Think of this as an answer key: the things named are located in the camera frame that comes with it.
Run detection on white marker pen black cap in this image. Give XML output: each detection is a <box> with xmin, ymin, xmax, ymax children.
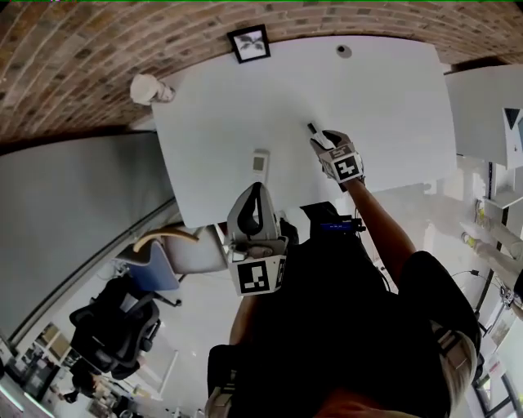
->
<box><xmin>306</xmin><ymin>122</ymin><xmax>328</xmax><ymax>149</ymax></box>

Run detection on chair with wooden armrest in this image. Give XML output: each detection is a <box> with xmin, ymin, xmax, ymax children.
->
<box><xmin>132</xmin><ymin>225</ymin><xmax>229</xmax><ymax>275</ymax></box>

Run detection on black office chair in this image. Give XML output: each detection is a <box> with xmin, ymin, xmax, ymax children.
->
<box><xmin>68</xmin><ymin>276</ymin><xmax>163</xmax><ymax>381</ymax></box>

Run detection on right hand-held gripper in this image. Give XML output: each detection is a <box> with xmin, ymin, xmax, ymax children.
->
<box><xmin>309</xmin><ymin>130</ymin><xmax>368</xmax><ymax>193</ymax></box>

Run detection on black waist-mounted device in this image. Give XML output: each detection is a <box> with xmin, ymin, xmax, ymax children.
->
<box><xmin>320</xmin><ymin>217</ymin><xmax>365</xmax><ymax>234</ymax></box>

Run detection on white desk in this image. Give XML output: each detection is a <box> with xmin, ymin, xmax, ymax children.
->
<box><xmin>150</xmin><ymin>35</ymin><xmax>458</xmax><ymax>229</ymax></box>

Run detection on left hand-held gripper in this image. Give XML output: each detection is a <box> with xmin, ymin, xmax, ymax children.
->
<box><xmin>226</xmin><ymin>182</ymin><xmax>289</xmax><ymax>297</ymax></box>

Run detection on black picture frame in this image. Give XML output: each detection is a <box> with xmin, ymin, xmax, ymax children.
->
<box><xmin>226</xmin><ymin>24</ymin><xmax>272</xmax><ymax>64</ymax></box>

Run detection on person's black clothed body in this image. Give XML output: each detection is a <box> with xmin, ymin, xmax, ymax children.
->
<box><xmin>205</xmin><ymin>201</ymin><xmax>488</xmax><ymax>418</ymax></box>

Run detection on printed paper cup with lid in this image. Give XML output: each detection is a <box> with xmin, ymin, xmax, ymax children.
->
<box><xmin>129</xmin><ymin>73</ymin><xmax>177</xmax><ymax>105</ymax></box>

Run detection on white remote control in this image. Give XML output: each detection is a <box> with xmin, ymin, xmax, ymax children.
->
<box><xmin>249</xmin><ymin>149</ymin><xmax>272</xmax><ymax>183</ymax></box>

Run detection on person's right forearm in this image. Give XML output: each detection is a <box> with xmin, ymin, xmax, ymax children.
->
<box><xmin>344</xmin><ymin>177</ymin><xmax>418</xmax><ymax>289</ymax></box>

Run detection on blue chair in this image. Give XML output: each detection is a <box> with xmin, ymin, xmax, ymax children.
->
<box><xmin>115</xmin><ymin>238</ymin><xmax>183</xmax><ymax>308</ymax></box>

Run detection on person's left forearm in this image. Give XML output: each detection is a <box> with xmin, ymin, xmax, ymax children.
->
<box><xmin>227</xmin><ymin>292</ymin><xmax>263</xmax><ymax>349</ymax></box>

